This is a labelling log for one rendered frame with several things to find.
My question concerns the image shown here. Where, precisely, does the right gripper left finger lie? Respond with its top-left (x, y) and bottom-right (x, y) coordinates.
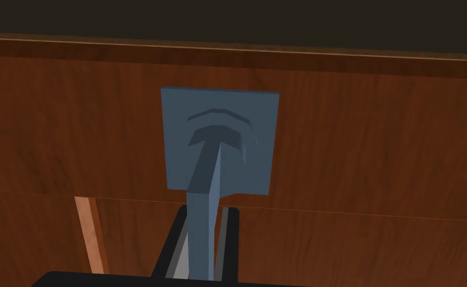
top-left (151, 204), bottom-right (190, 280)

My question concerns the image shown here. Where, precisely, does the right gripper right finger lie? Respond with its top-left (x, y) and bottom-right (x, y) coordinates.
top-left (213, 206), bottom-right (240, 283)

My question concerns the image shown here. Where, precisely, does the blue-grey door handle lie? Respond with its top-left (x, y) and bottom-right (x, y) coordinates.
top-left (160, 87), bottom-right (281, 282)

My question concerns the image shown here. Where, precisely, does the brown wooden door leaf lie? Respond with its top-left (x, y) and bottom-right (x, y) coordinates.
top-left (0, 36), bottom-right (467, 287)

